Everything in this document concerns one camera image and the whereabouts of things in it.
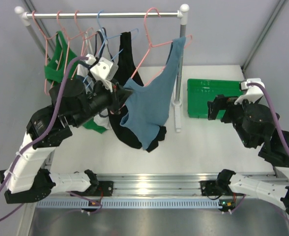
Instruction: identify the metal clothes rack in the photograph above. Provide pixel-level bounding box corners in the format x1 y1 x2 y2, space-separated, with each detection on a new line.
14 4 190 133

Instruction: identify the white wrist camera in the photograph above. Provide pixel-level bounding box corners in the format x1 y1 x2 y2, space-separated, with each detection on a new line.
234 78 265 105
85 54 118 92

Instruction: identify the grey slotted cable duct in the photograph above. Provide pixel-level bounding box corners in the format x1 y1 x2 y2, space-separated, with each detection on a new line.
36 198 233 209

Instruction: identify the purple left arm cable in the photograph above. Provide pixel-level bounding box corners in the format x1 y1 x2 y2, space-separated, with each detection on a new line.
0 56 103 224

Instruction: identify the white navy-trimmed tank top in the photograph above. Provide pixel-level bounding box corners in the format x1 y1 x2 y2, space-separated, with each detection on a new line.
76 27 118 131

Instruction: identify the blue tank top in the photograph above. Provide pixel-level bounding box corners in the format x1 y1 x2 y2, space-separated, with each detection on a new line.
120 37 186 149

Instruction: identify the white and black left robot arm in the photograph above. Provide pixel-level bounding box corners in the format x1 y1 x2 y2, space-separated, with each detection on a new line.
0 79 133 204

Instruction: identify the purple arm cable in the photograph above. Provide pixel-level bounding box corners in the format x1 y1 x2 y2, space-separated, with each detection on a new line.
0 56 103 224
230 83 289 231

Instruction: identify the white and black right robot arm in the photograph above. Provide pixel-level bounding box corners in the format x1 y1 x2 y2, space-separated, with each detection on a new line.
202 94 289 215

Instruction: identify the black tank top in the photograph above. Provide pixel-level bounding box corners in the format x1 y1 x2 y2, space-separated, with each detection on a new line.
109 32 167 152

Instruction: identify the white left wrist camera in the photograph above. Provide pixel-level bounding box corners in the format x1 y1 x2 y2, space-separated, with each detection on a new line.
85 54 118 92

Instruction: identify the aluminium mounting rail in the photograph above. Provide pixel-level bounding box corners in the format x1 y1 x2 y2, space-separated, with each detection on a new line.
97 173 218 198

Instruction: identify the green plastic tray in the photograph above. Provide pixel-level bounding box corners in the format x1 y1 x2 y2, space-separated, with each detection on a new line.
187 79 242 119

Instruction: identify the green tank top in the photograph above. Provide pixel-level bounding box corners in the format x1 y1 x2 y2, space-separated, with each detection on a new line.
44 31 107 134

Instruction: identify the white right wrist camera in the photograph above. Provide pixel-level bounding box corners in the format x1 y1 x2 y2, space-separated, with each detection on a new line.
234 78 265 105

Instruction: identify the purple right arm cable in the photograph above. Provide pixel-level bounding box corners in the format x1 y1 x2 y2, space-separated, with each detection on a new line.
230 83 289 231

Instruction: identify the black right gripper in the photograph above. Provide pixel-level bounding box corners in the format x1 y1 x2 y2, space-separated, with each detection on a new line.
206 94 258 148

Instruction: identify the pink hanger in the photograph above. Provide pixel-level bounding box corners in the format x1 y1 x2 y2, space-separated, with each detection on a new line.
73 10 98 98
110 7 193 115
32 10 62 95
54 11 81 88

